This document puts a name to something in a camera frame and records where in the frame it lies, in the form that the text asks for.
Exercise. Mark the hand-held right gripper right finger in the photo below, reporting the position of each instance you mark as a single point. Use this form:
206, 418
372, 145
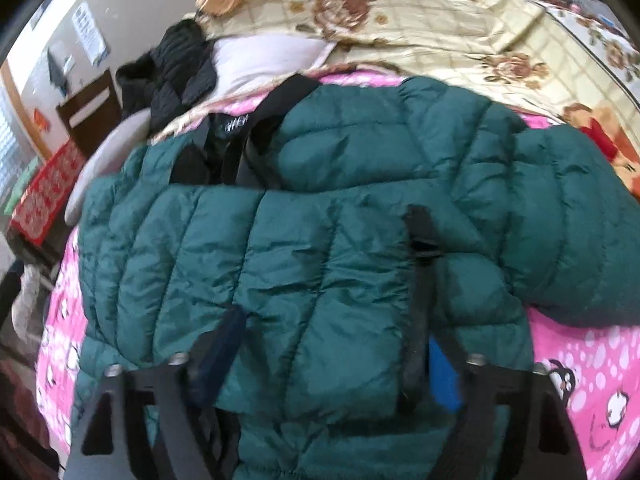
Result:
445, 375

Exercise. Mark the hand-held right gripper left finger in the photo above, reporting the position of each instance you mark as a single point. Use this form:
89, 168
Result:
221, 342

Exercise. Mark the dark green puffer jacket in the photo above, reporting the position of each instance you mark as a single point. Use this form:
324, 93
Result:
320, 240

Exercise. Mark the pink penguin blanket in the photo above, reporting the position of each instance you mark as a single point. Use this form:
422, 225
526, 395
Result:
585, 375

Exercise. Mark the grey pillow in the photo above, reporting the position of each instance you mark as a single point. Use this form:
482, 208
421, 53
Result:
107, 160

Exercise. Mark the red patterned tablecloth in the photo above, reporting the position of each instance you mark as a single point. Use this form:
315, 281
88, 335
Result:
47, 195

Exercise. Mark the teal cloth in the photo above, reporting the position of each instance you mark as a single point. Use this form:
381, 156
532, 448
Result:
20, 185

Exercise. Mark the dark wooden chair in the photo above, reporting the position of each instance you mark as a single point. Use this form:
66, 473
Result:
90, 110

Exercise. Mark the black puffer jacket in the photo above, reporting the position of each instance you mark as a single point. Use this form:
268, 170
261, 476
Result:
172, 72

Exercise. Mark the cream floral quilt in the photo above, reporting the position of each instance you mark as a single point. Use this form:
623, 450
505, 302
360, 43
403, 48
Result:
425, 30

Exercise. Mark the white floral bed sheet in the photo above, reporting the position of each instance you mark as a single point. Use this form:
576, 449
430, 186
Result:
595, 25

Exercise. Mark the white wall notice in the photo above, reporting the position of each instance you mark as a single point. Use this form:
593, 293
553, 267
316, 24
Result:
90, 32

